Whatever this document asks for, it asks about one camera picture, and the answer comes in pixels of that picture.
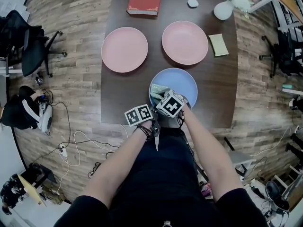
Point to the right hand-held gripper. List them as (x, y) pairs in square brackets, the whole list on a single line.
[(170, 104)]

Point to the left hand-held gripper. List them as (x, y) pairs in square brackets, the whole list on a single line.
[(138, 115)]

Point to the green patterned sponge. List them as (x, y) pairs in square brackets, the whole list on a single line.
[(158, 89)]

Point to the blue plate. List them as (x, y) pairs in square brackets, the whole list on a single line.
[(182, 84)]

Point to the pink plate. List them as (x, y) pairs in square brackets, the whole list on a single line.
[(185, 42), (124, 49)]

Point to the person's right forearm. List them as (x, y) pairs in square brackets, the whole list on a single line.
[(213, 157)]

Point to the person's left forearm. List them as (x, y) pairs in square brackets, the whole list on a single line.
[(116, 167)]

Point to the person's black clothing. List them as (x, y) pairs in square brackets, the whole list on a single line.
[(165, 181)]

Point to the yellow green sponge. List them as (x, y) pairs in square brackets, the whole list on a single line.
[(218, 45)]

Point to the pink bag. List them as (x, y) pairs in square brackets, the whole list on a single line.
[(206, 189)]

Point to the white power strip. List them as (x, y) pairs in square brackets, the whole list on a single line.
[(63, 151)]

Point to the small white oval case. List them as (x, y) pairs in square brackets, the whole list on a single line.
[(193, 3)]

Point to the white ceramic vase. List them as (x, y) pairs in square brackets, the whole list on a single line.
[(223, 11)]

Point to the small metal buckle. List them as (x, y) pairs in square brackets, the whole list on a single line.
[(167, 223)]

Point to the black office chair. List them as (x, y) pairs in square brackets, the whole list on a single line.
[(33, 58), (287, 55)]

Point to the yellow board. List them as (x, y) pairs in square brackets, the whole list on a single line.
[(30, 189)]

